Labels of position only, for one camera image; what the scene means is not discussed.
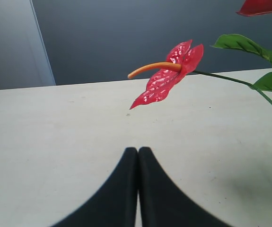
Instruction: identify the artificial red anthurium plant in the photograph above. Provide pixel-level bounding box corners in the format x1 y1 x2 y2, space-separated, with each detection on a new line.
128 0 272 109

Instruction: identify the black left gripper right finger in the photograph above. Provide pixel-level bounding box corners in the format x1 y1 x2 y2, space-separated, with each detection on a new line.
138 147 228 227

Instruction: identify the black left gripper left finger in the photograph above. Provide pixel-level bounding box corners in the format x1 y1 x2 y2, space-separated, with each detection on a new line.
54 148 138 227

